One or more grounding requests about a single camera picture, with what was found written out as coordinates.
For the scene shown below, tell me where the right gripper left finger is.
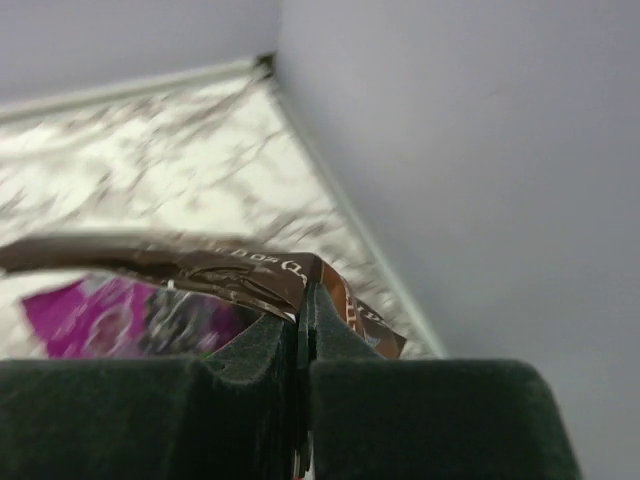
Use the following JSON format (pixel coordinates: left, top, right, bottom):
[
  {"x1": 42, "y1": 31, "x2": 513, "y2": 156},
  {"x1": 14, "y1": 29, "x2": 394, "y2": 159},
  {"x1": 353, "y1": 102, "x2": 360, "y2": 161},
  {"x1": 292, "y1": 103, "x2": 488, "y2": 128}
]
[{"x1": 1, "y1": 317, "x2": 297, "y2": 479}]

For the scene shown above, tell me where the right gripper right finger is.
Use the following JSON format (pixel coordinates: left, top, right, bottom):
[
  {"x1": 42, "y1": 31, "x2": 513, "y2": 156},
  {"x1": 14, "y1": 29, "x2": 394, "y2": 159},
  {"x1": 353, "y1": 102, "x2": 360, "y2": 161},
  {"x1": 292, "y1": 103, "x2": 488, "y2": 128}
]
[{"x1": 305, "y1": 285, "x2": 582, "y2": 479}]

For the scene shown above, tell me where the brown sea salt chip bag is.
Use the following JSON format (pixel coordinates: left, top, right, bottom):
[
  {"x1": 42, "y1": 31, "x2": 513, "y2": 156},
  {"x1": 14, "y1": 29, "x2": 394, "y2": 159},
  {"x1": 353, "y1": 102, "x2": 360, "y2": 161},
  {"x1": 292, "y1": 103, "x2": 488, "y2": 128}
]
[{"x1": 1, "y1": 232, "x2": 406, "y2": 358}]

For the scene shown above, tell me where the purple snack bag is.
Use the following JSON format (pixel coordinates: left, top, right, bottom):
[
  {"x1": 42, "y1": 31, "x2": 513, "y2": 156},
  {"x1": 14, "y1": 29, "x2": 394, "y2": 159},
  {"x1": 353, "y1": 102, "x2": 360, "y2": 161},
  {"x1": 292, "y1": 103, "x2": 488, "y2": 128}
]
[{"x1": 21, "y1": 274, "x2": 261, "y2": 359}]

